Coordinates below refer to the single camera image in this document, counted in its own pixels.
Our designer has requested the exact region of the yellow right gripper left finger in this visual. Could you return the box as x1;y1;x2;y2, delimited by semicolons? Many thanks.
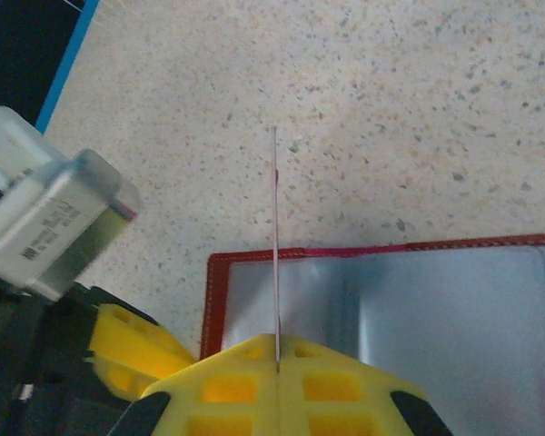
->
113;333;281;436

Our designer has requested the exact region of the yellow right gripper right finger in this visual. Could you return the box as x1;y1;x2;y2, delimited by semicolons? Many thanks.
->
279;334;451;436

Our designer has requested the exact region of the red leather card holder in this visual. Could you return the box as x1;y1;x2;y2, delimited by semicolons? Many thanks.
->
199;232;545;436

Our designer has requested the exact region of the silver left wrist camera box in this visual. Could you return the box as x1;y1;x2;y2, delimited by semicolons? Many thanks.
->
0;104;144;303

